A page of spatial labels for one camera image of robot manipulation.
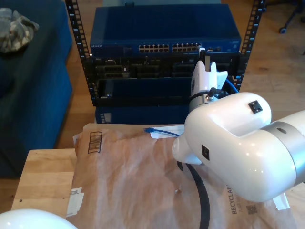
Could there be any black rack server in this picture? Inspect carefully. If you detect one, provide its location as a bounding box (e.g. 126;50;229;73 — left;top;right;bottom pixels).
92;55;240;79

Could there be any black rack frame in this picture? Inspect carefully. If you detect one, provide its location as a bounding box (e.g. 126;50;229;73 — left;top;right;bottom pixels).
64;0;267;107

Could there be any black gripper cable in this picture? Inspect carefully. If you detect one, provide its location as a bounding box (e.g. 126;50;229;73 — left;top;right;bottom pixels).
207;87;227;98

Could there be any blue network cable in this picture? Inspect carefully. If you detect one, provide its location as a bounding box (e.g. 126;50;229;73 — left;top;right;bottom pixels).
142;78;240;139

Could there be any brown paper mailer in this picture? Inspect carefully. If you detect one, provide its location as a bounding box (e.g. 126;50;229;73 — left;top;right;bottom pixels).
63;123;298;229

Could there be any blue sofa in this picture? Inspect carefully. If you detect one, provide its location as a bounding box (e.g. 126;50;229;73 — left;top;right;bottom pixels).
0;0;73;179

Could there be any camouflage cloth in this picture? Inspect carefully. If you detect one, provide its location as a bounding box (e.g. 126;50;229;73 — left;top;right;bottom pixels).
0;7;40;53

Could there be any blue network switch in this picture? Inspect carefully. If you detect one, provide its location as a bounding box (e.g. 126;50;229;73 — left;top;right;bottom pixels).
90;4;243;58

